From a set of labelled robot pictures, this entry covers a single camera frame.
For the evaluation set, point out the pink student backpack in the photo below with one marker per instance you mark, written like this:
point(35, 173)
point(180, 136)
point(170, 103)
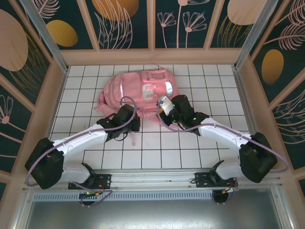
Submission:
point(133, 88)

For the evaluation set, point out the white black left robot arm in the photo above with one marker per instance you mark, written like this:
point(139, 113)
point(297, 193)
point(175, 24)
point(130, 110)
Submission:
point(81, 140)

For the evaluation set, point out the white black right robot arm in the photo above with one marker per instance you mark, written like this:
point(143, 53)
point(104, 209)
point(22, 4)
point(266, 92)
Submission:
point(221, 136)

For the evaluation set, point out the small green circuit board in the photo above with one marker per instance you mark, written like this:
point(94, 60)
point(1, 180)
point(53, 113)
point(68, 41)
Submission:
point(230, 190)
point(90, 195)

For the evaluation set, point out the grey metal sheet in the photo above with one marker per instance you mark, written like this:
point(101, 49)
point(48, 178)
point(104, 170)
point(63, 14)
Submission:
point(152, 214)

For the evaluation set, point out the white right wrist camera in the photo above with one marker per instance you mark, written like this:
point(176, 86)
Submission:
point(166, 103)

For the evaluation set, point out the aluminium front rail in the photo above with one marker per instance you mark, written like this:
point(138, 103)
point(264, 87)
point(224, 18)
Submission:
point(152, 177)

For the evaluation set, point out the aluminium side rail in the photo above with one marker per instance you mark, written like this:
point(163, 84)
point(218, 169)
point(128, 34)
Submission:
point(250, 119)

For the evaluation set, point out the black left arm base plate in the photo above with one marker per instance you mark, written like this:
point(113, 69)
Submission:
point(104, 181)

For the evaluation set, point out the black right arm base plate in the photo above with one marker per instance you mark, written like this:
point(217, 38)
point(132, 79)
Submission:
point(202, 181)

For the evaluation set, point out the aluminium corner post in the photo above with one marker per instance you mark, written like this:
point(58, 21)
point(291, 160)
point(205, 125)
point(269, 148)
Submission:
point(252, 35)
point(47, 40)

